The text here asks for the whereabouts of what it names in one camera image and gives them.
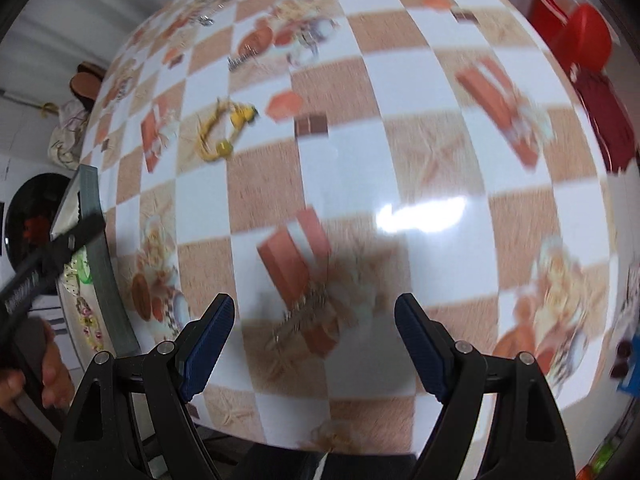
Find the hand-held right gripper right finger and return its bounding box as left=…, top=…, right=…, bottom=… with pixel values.
left=394, top=292, right=578, bottom=480

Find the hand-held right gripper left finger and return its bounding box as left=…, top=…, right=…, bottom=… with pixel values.
left=52, top=292, right=236, bottom=480

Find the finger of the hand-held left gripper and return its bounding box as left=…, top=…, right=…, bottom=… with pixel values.
left=42, top=214, right=105, bottom=267

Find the green hair clip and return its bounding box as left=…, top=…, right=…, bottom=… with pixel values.
left=67, top=252, right=94, bottom=286

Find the white jewelry box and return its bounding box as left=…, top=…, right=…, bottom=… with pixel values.
left=50, top=164, right=143, bottom=361

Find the floral hair tie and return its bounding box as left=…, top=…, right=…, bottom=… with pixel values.
left=75, top=297, right=107, bottom=353

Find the long dark hair clip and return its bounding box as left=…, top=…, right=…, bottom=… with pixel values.
left=265, top=280, right=347, bottom=357

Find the person's left hand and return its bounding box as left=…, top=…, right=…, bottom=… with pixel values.
left=0, top=320, right=76, bottom=418

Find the white washing machine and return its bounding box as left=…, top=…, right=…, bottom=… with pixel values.
left=0, top=157, right=83, bottom=311

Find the cream cloth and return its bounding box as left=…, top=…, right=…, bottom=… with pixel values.
left=47, top=100, right=92, bottom=167

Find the checkered tablecloth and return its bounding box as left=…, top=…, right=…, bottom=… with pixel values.
left=80, top=0, right=626, bottom=456

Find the blue object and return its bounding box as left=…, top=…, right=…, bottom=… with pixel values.
left=617, top=330, right=640, bottom=392

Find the red plastic basin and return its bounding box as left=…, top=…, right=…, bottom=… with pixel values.
left=552, top=4, right=614, bottom=74

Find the red plastic bucket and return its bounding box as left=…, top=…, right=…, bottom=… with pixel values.
left=529, top=0, right=573, bottom=50

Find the yellow hair tie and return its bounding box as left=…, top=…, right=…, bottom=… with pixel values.
left=196, top=99, right=261, bottom=163

